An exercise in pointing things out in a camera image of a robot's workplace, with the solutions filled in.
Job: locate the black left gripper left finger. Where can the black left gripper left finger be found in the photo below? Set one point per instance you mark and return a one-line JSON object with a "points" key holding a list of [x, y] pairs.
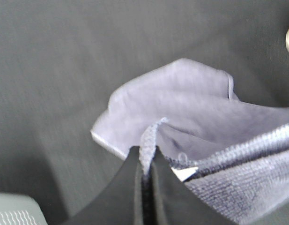
{"points": [[120, 203]]}

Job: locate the grey microfibre towel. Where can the grey microfibre towel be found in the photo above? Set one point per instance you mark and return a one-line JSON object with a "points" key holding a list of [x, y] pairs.
{"points": [[240, 151]]}

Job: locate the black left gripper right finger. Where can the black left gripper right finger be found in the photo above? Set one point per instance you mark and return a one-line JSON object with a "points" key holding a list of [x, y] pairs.
{"points": [[174, 203]]}

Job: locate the grey perforated laundry basket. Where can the grey perforated laundry basket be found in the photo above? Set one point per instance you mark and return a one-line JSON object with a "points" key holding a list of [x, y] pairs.
{"points": [[20, 210]]}

